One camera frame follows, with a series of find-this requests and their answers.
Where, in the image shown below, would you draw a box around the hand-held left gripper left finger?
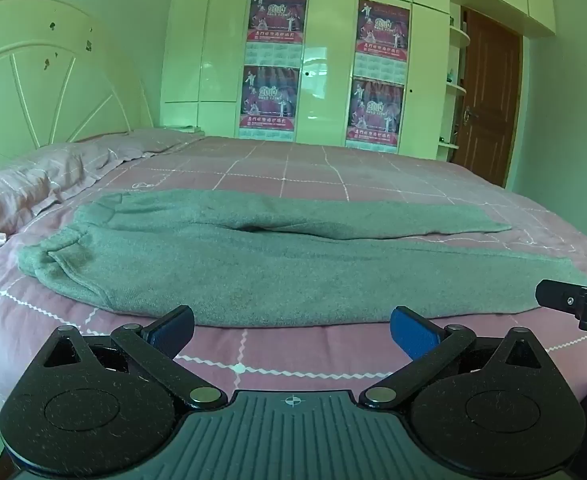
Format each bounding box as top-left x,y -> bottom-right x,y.
41,305 -> 227,411

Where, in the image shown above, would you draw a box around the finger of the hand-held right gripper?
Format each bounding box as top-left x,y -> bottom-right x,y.
535,280 -> 587,334

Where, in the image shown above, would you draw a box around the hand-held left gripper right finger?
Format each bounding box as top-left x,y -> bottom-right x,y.
359,306 -> 549,411

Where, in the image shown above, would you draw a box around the grey pants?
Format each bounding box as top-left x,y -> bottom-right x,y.
18,189 -> 587,328

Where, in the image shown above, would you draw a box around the pink checked bed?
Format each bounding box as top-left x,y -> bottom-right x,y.
0,132 -> 587,441

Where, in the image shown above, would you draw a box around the pink pillow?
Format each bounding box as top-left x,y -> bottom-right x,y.
0,142 -> 129,250
81,127 -> 207,166

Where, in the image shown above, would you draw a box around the brown wooden door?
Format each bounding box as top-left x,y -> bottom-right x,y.
456,7 -> 524,188

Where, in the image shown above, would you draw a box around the white corner shelf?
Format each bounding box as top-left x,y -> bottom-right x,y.
437,2 -> 471,163

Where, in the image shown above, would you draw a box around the white headboard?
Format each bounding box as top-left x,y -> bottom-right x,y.
0,0 -> 155,181

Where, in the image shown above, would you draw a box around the white glossy wardrobe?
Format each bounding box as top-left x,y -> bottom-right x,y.
160,0 -> 557,163

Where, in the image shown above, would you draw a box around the wall poster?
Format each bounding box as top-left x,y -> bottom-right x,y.
246,0 -> 308,68
238,65 -> 301,141
345,77 -> 405,154
353,0 -> 412,84

